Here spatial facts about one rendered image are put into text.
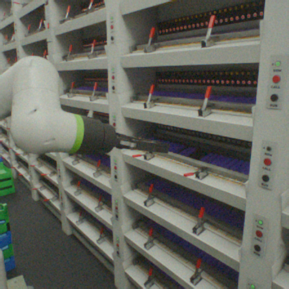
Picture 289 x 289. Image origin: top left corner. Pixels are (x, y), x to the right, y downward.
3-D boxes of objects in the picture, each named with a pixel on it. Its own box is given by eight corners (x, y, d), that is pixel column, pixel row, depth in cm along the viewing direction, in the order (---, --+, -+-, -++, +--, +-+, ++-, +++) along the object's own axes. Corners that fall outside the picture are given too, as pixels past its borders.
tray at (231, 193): (247, 212, 77) (245, 183, 73) (124, 161, 123) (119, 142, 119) (282, 179, 87) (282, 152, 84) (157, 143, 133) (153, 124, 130)
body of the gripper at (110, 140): (107, 124, 65) (137, 129, 71) (90, 120, 72) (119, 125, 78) (101, 155, 66) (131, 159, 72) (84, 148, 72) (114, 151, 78)
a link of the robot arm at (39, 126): (3, 160, 57) (20, 136, 50) (3, 109, 62) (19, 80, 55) (66, 164, 66) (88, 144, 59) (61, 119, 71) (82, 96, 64)
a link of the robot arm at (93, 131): (62, 152, 69) (78, 160, 62) (71, 106, 68) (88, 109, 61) (84, 154, 73) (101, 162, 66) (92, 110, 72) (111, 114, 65)
